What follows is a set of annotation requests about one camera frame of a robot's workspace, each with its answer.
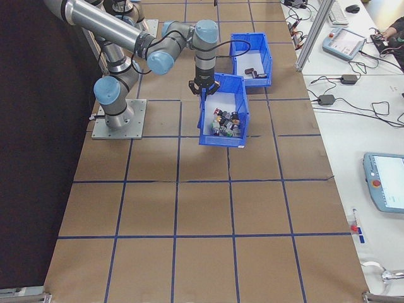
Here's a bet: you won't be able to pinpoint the aluminium profile post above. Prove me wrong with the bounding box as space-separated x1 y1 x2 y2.
295 0 332 73

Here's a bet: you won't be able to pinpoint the silver metal clamp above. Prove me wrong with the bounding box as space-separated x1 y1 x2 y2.
361 260 404 283

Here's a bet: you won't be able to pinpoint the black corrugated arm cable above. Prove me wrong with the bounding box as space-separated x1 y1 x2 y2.
96 30 253 76

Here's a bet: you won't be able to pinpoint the blue plastic capacitor bin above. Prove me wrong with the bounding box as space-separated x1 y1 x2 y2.
229 31 273 88

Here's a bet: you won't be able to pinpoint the black adapter cable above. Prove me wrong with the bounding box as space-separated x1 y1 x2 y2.
310 52 404 86
307 90 404 129

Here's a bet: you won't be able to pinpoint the black frame cover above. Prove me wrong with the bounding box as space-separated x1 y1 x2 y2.
0 0 105 290

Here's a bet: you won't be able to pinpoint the white keyboard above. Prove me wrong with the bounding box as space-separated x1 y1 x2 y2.
328 1 350 27

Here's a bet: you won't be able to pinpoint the grey teach pendant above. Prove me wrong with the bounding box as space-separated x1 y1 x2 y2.
321 27 369 62
362 151 404 215

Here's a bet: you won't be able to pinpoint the dark parts in far bin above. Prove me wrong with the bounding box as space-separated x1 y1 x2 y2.
235 52 268 79

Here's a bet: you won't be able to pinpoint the blue plastic button bin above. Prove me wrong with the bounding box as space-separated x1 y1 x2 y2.
197 71 250 149

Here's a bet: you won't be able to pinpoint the black handheld device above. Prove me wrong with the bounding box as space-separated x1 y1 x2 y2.
369 33 389 48

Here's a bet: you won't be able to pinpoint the white side desk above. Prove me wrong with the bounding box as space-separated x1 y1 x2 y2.
280 0 404 303

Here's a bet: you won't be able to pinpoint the person forearm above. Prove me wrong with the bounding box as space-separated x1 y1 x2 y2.
391 15 404 34

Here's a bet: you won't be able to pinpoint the aluminium corner bracket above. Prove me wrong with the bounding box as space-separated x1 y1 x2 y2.
0 285 53 303
361 292 404 303

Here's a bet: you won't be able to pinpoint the pile of small electrical parts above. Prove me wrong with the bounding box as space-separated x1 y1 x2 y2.
203 93 241 136

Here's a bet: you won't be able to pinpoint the metal frame bar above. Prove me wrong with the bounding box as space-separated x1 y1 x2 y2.
81 27 109 76

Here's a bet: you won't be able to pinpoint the white square base plate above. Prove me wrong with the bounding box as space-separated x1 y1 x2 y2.
91 98 148 140
138 18 160 40

